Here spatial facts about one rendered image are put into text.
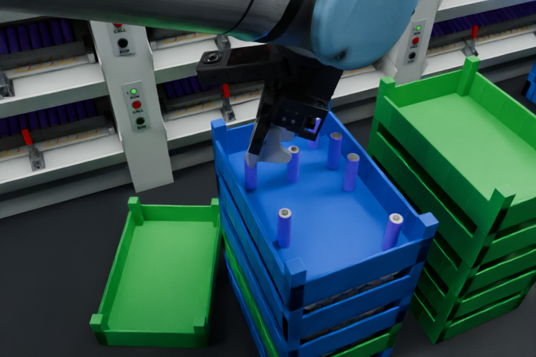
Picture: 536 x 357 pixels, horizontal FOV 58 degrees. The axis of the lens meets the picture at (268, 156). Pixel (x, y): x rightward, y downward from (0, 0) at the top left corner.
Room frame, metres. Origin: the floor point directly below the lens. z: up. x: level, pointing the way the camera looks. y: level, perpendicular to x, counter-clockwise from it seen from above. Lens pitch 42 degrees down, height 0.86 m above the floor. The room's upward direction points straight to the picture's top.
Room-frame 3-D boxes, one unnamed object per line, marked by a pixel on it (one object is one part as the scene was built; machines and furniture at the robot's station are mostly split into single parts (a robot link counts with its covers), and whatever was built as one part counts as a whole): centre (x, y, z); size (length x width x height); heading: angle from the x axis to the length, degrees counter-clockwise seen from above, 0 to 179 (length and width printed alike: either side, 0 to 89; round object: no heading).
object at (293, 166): (0.53, -0.04, 0.36); 0.02 x 0.02 x 0.06
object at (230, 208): (0.49, -0.06, 0.28); 0.30 x 0.20 x 0.08; 22
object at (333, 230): (0.49, -0.06, 0.36); 0.30 x 0.20 x 0.08; 22
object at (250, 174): (0.51, 0.03, 0.36); 0.02 x 0.02 x 0.06
